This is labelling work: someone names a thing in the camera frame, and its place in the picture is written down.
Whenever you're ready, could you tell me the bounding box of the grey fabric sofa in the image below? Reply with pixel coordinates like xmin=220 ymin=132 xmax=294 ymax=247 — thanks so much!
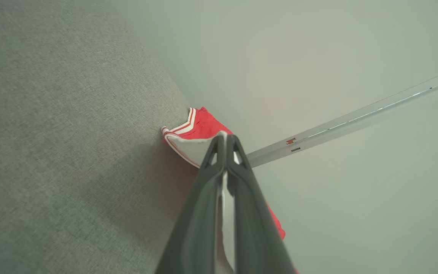
xmin=0 ymin=0 xmax=229 ymax=274

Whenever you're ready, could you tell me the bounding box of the grey metal frame post with bracket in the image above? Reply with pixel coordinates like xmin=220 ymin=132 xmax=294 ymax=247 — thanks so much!
xmin=246 ymin=66 xmax=438 ymax=168

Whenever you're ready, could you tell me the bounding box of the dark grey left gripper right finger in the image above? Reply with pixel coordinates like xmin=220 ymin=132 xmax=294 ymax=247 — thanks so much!
xmin=227 ymin=135 xmax=296 ymax=274

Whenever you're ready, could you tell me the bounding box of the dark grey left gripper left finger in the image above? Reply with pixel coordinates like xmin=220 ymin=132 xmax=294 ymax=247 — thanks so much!
xmin=154 ymin=135 xmax=227 ymax=274

